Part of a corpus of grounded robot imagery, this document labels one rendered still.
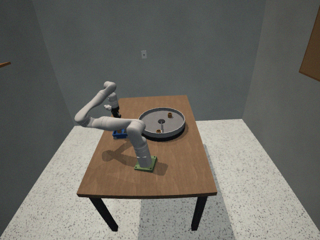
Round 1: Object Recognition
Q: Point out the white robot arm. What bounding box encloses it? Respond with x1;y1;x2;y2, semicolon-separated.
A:
74;81;152;167

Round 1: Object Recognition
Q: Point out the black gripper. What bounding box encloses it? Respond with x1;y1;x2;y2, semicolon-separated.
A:
111;106;121;118

